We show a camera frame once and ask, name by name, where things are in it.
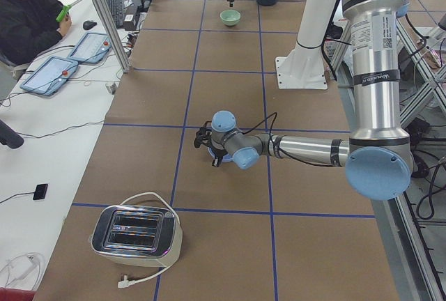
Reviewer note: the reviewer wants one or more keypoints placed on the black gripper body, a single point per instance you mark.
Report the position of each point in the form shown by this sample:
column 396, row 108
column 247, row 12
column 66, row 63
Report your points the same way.
column 218, row 153

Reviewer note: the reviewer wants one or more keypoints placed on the blue bowl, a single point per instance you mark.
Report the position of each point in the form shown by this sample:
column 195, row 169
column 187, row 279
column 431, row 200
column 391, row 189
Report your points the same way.
column 225, row 159

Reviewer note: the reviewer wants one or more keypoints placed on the green bowl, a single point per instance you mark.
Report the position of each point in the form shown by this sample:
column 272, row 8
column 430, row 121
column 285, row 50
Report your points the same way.
column 230, row 17

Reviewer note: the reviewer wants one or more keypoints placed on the brown paper table mat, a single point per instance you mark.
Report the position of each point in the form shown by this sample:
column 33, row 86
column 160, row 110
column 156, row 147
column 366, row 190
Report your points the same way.
column 281, row 230

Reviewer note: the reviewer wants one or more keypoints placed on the silver white toaster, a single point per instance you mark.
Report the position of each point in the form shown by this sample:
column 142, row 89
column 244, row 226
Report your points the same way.
column 138, row 235

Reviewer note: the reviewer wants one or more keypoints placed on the black keyboard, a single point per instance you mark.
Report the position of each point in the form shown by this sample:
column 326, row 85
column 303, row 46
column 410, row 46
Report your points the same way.
column 116, row 8

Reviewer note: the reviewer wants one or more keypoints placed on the black computer mouse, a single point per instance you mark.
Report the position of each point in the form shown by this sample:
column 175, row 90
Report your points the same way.
column 88, row 24

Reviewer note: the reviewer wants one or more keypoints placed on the far blue tablet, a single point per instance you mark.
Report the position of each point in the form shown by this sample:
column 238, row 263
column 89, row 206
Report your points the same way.
column 91, row 48

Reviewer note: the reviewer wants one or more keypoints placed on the blue tablet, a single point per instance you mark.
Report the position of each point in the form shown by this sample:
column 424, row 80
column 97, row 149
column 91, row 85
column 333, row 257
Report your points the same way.
column 91, row 48
column 50, row 76

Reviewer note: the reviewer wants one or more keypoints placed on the green handheld tool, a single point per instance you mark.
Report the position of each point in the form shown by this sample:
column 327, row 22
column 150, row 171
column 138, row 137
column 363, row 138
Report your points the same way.
column 63, row 13

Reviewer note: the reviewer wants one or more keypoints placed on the small black box device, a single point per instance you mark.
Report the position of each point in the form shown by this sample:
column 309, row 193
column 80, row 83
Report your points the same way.
column 40, row 192

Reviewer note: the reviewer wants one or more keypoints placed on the near blue tablet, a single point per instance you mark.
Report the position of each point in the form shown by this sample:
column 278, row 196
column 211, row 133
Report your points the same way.
column 50, row 76

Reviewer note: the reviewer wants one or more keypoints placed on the seated person in black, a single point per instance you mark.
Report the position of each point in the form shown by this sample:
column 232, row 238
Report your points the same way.
column 29, row 27

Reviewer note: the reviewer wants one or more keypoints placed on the white camera mast base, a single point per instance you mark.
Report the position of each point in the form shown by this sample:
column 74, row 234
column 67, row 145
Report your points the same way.
column 303, row 67

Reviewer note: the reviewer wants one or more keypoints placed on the aluminium frame post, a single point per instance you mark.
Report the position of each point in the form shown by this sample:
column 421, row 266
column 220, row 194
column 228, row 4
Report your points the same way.
column 108, row 23

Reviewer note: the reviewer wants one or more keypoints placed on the white charger with cable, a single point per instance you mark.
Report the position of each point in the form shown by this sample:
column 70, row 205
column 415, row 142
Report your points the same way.
column 23, row 272

